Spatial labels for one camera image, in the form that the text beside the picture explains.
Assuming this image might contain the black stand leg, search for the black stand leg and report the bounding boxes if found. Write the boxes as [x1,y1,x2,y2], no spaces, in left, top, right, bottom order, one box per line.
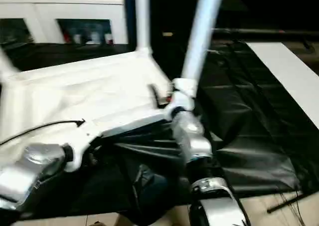
[267,193,310,214]

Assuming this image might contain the black long bar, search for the black long bar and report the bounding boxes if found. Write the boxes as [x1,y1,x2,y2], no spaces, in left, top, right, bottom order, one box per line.
[211,28,319,37]

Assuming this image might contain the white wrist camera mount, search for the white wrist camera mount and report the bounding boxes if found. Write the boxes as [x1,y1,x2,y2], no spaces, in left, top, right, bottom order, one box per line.
[170,78,199,117]
[64,118,106,174]

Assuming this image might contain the thin floor cables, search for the thin floor cables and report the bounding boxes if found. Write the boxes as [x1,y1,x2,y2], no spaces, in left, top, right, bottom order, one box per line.
[279,190,319,226]

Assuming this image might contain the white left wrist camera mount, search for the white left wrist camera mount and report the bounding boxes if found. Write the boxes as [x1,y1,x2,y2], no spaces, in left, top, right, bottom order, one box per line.
[64,118,106,174]

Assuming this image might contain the white flat sheet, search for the white flat sheet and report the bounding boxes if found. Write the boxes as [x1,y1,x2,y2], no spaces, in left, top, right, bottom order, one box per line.
[245,42,319,127]

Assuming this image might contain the black case with gold label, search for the black case with gold label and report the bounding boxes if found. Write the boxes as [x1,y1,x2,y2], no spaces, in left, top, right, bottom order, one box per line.
[124,0,215,59]

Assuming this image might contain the black mat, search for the black mat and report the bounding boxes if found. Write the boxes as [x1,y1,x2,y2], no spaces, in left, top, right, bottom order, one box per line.
[0,40,319,223]

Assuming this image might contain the white plastic table leg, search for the white plastic table leg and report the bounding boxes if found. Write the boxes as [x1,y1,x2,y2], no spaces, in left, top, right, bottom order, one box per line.
[179,0,227,84]
[134,0,154,57]
[0,46,16,85]

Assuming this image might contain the white cabinet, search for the white cabinet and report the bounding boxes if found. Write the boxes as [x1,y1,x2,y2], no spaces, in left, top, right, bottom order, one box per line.
[0,0,130,45]

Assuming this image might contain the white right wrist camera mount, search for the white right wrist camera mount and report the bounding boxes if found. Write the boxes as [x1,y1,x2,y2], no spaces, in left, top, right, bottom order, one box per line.
[170,78,199,117]

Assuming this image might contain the white plastic table top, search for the white plastic table top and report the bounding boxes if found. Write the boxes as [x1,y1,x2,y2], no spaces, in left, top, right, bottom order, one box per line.
[0,48,175,167]

